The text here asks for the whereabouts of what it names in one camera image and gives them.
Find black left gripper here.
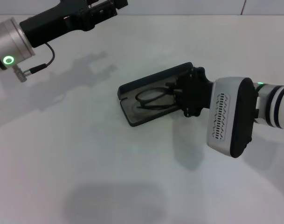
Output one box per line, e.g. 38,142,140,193
19,0,129,49

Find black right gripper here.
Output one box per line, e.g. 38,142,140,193
166,66,216,118

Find black glasses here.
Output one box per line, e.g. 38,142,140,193
133,86,178,110

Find black glasses case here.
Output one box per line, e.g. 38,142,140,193
118,62,195,128

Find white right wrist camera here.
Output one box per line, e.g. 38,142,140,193
206,77,258,159

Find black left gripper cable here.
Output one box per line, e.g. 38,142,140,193
14,42,55,83

